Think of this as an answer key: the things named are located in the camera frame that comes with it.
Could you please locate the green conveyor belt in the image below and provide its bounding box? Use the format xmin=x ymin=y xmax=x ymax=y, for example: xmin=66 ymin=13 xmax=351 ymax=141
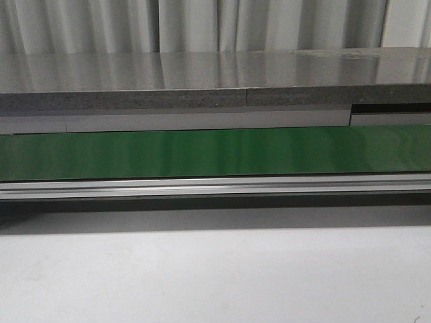
xmin=1 ymin=125 xmax=430 ymax=201

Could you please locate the grey stone counter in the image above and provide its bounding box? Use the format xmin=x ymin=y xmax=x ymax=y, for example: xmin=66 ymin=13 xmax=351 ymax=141
xmin=1 ymin=48 xmax=430 ymax=135

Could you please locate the white curtain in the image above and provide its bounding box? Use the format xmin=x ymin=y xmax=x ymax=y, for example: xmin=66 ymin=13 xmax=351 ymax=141
xmin=1 ymin=1 xmax=430 ymax=54

